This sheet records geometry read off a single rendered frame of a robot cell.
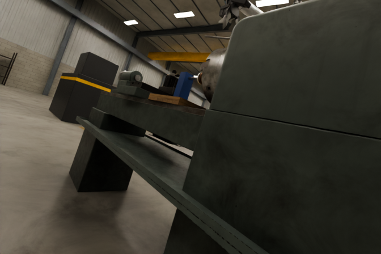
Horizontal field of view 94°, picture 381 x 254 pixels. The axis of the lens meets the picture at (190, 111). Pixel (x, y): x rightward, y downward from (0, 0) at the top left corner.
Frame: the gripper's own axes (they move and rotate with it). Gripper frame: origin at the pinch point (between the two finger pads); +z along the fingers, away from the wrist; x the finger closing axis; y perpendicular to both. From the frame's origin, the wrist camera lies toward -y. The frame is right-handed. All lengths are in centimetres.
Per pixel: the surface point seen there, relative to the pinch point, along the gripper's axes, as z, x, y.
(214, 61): 21.4, 14.3, -5.6
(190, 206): 73, 37, -28
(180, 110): 47, 20, 6
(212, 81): 30.7, 14.1, -6.6
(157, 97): 42, 21, 28
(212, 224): 73, 36, -36
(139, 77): 25, 1, 101
